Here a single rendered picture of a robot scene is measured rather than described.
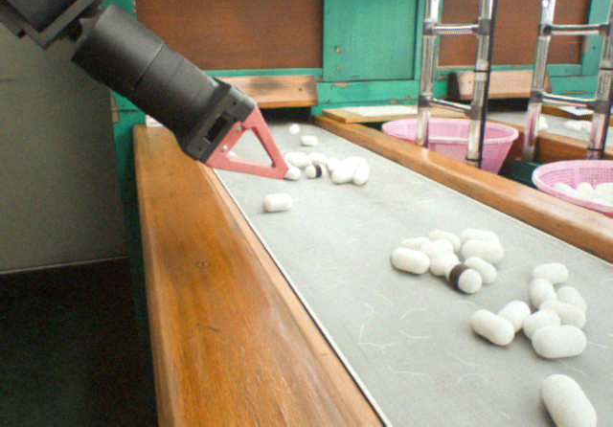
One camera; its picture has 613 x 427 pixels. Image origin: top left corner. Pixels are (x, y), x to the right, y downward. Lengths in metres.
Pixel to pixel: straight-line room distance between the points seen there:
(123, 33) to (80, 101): 1.59
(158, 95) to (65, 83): 1.59
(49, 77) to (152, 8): 0.87
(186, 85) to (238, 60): 0.81
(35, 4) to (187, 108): 0.13
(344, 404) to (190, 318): 0.13
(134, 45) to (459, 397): 0.33
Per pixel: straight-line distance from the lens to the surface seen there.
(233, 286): 0.40
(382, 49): 1.35
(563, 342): 0.39
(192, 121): 0.43
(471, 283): 0.45
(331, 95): 1.29
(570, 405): 0.32
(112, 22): 0.43
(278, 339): 0.33
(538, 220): 0.63
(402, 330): 0.40
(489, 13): 0.79
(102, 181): 2.06
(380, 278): 0.47
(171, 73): 0.43
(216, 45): 1.22
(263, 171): 0.47
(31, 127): 2.04
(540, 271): 0.49
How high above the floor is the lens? 0.95
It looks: 17 degrees down
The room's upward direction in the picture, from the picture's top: straight up
